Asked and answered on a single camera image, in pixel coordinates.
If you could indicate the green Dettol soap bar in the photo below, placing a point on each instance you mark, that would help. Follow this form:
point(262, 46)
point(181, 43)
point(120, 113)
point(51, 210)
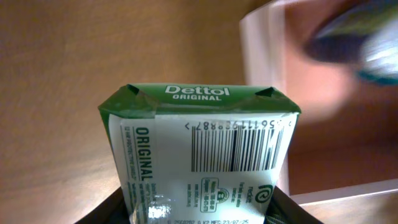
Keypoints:
point(198, 153)

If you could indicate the white cardboard box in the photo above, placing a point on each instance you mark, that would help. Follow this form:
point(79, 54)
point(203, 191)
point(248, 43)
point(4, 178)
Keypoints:
point(345, 140)

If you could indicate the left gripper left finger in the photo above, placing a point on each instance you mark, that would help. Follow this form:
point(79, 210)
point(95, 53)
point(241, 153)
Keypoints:
point(111, 211)

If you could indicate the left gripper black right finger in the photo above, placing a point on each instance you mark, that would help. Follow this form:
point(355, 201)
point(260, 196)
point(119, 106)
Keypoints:
point(283, 210)

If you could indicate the teal mouthwash bottle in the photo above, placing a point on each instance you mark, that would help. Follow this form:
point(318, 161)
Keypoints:
point(364, 37)

